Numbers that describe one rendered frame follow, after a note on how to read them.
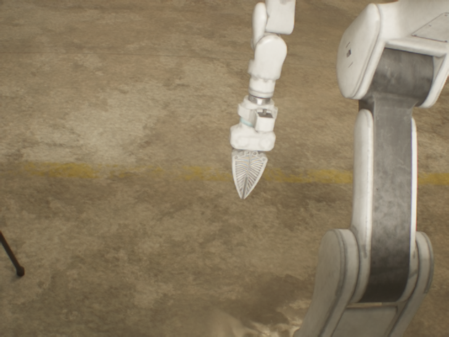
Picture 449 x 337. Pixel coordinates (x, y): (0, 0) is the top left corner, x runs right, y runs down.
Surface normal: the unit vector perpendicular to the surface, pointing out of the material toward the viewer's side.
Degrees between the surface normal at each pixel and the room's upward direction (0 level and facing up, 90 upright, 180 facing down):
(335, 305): 95
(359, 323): 95
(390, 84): 93
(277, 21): 111
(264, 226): 0
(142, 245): 0
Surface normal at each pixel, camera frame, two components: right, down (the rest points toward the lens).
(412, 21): -0.94, 0.27
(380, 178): 0.20, -0.12
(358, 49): -0.96, 0.04
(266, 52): 0.08, 0.49
